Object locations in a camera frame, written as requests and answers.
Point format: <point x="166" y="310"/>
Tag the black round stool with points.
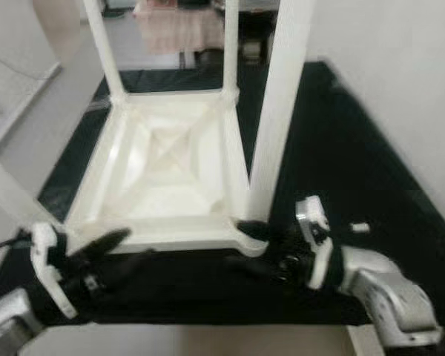
<point x="256" y="37"/>

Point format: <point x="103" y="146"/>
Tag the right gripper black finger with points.
<point x="256" y="265"/>
<point x="261" y="230"/>

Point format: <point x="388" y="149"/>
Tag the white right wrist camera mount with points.
<point x="315" y="230"/>

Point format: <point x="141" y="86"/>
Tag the black tablecloth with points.
<point x="348" y="163"/>

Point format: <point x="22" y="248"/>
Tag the red printed box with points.
<point x="156" y="4"/>

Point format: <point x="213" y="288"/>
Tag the beige fringed cloth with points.
<point x="178" y="30"/>

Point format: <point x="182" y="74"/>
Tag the white plastic table top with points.
<point x="163" y="163"/>

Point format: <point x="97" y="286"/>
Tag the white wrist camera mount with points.
<point x="46" y="259"/>
<point x="315" y="230"/>

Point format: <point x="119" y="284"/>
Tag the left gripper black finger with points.
<point x="126" y="265"/>
<point x="104" y="241"/>

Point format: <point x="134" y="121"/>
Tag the black metal bowl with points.
<point x="252" y="4"/>

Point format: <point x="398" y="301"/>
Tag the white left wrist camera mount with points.
<point x="46" y="259"/>

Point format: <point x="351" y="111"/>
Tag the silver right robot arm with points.
<point x="386" y="297"/>

